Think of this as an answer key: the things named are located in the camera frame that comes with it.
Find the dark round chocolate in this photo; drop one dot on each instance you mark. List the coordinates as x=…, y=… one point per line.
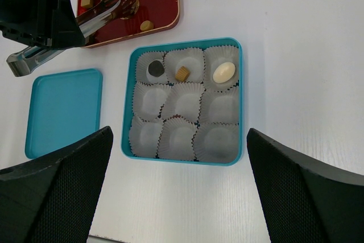
x=155, y=68

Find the teal box lid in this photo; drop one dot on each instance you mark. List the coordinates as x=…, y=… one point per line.
x=64, y=108

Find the white oval chocolate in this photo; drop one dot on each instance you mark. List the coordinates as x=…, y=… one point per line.
x=224, y=72

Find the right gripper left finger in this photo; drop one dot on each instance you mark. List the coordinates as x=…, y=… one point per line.
x=53, y=198

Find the teal chocolate box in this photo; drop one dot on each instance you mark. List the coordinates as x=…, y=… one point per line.
x=197, y=121

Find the tan square chocolate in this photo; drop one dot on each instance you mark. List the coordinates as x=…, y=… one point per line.
x=87, y=4

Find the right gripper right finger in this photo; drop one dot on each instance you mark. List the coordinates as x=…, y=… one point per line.
x=304, y=199

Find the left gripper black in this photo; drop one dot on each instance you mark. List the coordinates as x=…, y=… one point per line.
x=49, y=24

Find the tan round chocolate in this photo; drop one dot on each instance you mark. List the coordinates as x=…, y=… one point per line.
x=146, y=26

